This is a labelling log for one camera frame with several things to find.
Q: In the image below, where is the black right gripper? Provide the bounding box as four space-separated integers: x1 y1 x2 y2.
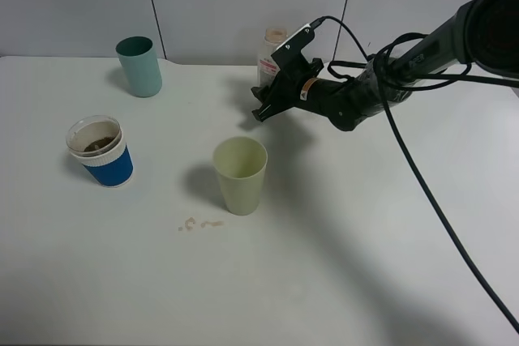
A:
251 60 384 131

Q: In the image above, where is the clear plastic drink bottle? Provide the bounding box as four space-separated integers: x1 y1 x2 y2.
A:
257 28 288 87

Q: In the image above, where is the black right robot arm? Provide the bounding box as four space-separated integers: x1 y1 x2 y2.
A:
251 0 518 131

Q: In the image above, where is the pale green plastic cup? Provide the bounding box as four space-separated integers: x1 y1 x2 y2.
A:
212 136 268 216

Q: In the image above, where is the teal plastic cup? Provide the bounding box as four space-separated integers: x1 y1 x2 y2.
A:
115 36 162 98

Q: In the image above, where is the blue sleeved glass cup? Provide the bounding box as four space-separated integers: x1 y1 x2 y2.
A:
66 115 134 188

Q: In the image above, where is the brown liquid spill stain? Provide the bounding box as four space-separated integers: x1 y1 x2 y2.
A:
178 217 224 232

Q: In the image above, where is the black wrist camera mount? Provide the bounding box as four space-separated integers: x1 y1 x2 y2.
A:
271 23 315 81

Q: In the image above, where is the black camera cable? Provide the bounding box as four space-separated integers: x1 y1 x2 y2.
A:
311 15 519 333

